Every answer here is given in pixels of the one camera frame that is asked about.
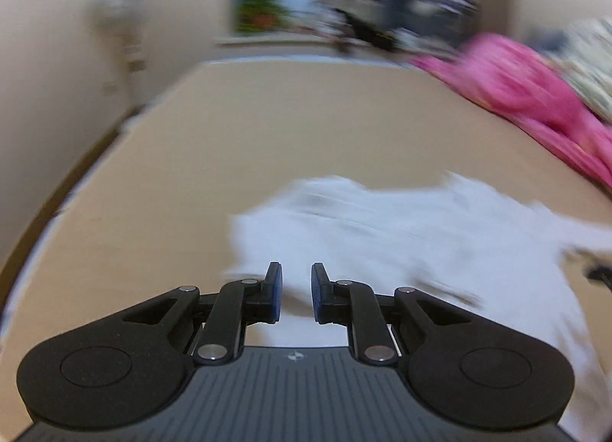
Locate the pink blanket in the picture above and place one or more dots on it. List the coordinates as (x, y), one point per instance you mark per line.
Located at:
(521, 93)

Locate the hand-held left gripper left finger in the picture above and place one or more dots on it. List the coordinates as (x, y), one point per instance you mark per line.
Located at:
(276, 296)

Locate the beige bed sheet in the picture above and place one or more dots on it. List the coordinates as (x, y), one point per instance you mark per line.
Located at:
(306, 136)

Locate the floral patterned cloth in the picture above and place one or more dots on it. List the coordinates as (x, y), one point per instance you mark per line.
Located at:
(591, 64)

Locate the white shirt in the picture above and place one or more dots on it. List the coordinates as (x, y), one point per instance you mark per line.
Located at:
(430, 241)

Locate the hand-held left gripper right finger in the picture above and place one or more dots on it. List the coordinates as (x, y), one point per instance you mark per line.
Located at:
(316, 296)

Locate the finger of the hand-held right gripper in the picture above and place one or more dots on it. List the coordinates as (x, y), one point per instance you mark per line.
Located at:
(598, 273)

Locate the green potted plant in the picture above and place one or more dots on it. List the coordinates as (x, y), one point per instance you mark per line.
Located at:
(260, 14)

